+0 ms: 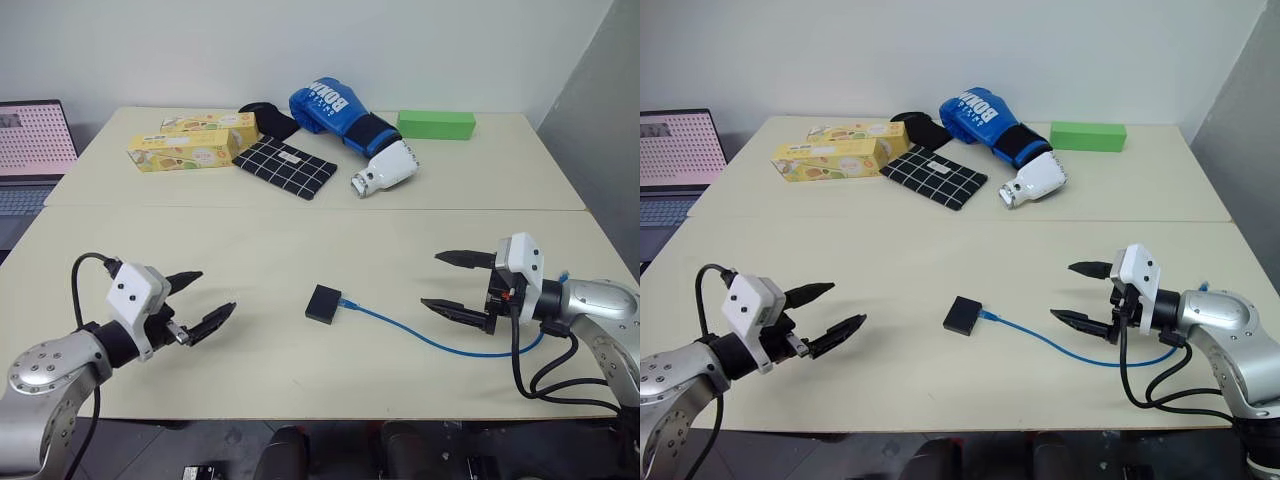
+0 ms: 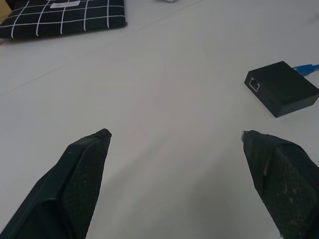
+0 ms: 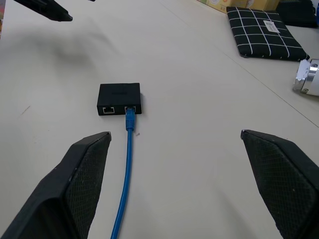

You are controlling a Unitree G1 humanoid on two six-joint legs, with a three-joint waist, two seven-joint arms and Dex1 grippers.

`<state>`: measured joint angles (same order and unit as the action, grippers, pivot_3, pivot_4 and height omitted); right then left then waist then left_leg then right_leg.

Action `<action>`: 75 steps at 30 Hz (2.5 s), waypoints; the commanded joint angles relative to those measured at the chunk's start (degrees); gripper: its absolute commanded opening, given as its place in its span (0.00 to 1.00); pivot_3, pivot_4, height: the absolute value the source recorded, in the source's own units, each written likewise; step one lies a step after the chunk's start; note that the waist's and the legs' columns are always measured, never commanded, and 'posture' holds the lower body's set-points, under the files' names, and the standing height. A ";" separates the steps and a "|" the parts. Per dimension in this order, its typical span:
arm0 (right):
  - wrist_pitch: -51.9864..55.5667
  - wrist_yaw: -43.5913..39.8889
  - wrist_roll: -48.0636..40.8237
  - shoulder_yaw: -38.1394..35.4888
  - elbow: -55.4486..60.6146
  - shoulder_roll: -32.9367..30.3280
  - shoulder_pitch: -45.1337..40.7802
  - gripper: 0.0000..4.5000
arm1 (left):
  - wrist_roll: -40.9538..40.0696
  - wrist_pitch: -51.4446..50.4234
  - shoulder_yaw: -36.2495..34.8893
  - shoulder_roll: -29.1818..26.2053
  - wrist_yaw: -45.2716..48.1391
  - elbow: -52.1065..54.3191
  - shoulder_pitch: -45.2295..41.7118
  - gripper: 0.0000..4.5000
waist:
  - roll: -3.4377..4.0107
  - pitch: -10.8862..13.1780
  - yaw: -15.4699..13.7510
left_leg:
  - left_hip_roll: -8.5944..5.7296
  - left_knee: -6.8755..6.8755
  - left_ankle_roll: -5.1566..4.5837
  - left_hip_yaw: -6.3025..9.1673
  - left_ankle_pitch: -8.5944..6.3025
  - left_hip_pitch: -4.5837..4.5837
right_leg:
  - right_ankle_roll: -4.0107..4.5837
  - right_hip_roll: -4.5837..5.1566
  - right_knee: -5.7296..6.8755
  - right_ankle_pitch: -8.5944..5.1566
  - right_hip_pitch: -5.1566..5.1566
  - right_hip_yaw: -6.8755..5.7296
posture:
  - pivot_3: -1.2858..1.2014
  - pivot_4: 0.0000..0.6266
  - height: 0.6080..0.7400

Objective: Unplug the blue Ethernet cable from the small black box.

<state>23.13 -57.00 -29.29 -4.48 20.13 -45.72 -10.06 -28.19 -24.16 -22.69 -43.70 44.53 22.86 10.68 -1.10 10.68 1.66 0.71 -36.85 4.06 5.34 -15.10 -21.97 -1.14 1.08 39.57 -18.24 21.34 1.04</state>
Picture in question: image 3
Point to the black bag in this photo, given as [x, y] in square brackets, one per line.
[300, 12]

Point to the black white grid pouch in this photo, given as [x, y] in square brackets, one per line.
[265, 35]

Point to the yellow cardboard boxes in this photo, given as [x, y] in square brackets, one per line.
[239, 4]

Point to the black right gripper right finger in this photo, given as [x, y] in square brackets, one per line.
[286, 184]

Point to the black network switch box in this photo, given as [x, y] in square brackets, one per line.
[119, 98]

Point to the silver metal cylinder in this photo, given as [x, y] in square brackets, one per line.
[307, 76]

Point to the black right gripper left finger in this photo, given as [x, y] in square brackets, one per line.
[62, 189]

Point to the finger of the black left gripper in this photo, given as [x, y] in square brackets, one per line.
[47, 8]

